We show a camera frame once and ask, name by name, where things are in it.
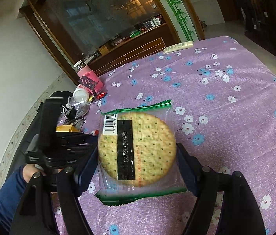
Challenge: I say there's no blue left sleeve forearm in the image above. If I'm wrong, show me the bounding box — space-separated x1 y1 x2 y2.
0 165 28 234

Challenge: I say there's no yellow cardboard box tray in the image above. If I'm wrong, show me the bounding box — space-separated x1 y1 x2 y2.
56 125 80 132

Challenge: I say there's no red candy near bottle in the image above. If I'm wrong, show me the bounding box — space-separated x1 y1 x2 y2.
96 92 107 100

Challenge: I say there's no round cracker green packet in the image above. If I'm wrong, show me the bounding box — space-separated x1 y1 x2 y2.
95 100 186 206

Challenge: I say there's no person standing in background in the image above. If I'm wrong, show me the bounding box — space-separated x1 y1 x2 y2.
237 0 255 32

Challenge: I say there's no pink sleeved water bottle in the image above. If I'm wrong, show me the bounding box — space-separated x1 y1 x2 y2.
74 60 103 96

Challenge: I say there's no purple floral tablecloth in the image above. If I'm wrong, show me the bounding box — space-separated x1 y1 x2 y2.
82 36 276 234

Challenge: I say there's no white remote control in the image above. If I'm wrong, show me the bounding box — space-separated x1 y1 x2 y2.
163 41 193 54

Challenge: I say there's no white round container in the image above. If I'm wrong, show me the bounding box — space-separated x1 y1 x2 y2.
73 84 90 102

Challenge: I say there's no person's left hand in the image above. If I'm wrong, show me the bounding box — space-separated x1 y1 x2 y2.
22 164 46 183

